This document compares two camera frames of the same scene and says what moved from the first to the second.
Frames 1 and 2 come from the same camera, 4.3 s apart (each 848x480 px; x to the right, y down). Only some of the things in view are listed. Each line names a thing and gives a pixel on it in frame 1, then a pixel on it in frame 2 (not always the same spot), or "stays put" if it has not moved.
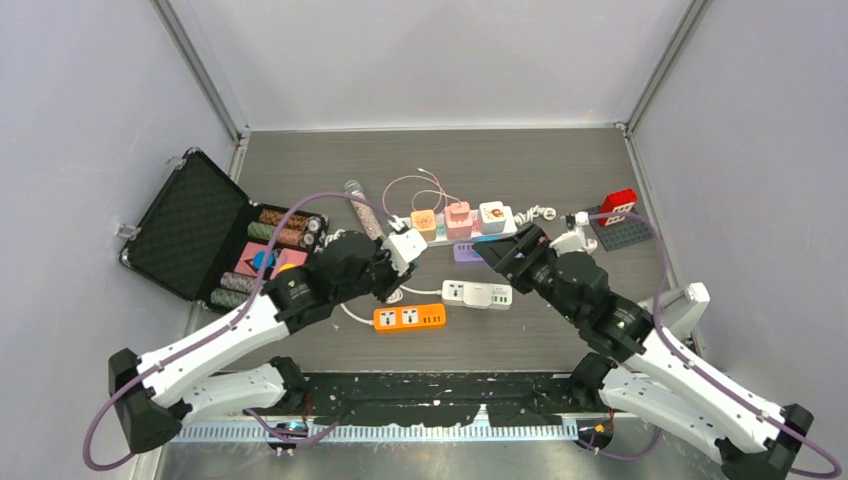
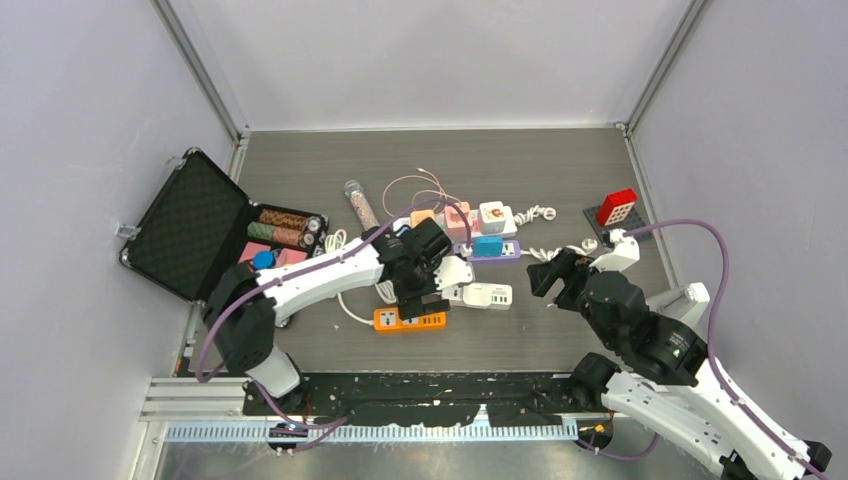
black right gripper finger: (508, 248) -> (543, 275)
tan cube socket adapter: (424, 221) stays put
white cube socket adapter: (492, 218) stays put
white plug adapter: (477, 295) stays put
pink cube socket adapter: (458, 218) stays put
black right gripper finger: (522, 261) -> (575, 280)
